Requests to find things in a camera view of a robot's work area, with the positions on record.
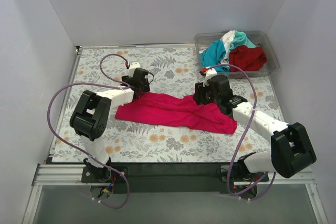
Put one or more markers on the pink t shirt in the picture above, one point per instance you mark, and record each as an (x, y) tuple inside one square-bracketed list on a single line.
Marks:
[(166, 110)]

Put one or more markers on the floral patterned table mat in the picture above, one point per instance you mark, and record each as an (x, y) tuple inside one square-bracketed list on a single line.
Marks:
[(174, 71)]

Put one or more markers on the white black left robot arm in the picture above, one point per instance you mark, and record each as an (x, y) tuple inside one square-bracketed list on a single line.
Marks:
[(91, 114)]

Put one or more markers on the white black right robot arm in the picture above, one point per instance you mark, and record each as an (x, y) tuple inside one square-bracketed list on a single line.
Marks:
[(290, 148)]

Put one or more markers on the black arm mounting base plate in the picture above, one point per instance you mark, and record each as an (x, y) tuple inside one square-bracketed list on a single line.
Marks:
[(173, 177)]

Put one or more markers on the dark red t shirt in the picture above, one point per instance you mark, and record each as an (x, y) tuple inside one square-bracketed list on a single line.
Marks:
[(248, 59)]

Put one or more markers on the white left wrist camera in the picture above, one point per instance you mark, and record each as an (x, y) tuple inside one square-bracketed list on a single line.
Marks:
[(132, 68)]

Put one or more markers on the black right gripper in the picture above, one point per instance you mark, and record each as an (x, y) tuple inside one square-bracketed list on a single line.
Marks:
[(200, 96)]

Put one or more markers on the white and aqua t shirt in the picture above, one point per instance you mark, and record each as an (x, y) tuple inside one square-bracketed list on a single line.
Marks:
[(232, 40)]

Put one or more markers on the teal blue t shirt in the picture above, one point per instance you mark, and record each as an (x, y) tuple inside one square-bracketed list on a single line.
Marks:
[(215, 54)]

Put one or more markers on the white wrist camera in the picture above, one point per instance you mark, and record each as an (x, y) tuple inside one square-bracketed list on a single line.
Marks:
[(208, 73), (132, 68)]

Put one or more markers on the clear plastic bin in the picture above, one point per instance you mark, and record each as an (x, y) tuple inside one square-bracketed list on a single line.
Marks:
[(259, 38)]

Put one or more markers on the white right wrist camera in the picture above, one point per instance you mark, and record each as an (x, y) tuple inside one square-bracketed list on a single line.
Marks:
[(208, 73)]

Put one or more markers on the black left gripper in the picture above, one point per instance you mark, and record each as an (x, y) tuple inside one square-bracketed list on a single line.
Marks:
[(140, 88)]

